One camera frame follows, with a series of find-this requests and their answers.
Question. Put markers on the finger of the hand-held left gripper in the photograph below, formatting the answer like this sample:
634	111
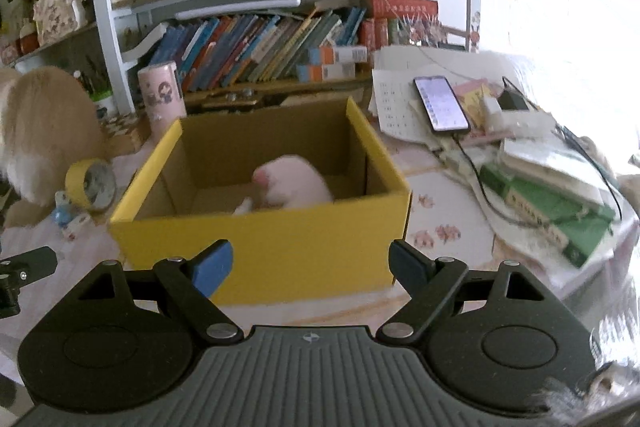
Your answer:
31	262

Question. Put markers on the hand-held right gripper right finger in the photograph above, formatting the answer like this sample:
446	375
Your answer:
404	263

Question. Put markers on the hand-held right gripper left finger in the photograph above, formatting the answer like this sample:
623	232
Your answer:
216	264

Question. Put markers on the yellow cardboard box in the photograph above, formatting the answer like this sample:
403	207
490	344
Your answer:
300	252

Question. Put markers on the yellow tape roll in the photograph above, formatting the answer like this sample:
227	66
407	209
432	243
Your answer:
74	179

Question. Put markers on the pink checked cloth desktop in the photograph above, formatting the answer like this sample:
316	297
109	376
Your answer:
95	247

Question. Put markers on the small toy figure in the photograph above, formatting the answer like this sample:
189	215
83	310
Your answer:
66	213

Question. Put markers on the cream desk mat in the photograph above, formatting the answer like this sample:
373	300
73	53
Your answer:
450	207

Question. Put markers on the pink plush toy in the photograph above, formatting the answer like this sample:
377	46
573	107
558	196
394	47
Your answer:
295	184

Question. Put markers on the fluffy cream cat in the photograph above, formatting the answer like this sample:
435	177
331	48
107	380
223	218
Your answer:
45	127

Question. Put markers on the green book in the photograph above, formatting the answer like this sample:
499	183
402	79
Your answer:
550	217

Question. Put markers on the white printed paper sheets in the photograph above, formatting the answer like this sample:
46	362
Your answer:
395	107

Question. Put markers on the wooden chessboard box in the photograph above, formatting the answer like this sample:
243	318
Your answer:
122	132

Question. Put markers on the smartphone with lit screen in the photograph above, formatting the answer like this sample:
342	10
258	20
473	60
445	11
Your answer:
440	104

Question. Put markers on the white book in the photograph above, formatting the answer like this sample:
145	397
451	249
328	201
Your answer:
545	167

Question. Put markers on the white jar green label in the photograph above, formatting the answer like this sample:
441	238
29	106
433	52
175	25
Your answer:
104	104

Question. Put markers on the pink cartoon canister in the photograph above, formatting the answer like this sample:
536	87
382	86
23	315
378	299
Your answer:
161	97

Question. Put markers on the white adapter block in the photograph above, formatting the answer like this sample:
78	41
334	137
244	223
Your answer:
492	109

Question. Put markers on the pink yellow booklet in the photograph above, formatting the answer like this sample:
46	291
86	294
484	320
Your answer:
472	99

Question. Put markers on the black power adapter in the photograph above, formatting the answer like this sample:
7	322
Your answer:
514	101

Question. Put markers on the orange white small box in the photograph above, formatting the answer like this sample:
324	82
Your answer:
325	72
340	55

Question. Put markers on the long row of books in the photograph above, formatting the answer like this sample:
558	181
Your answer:
250	47

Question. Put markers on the white bookshelf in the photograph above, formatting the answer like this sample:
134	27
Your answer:
107	32

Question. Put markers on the floral house ornament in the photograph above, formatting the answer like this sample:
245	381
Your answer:
57	12

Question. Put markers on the red box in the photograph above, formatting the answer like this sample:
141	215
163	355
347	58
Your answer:
400	7

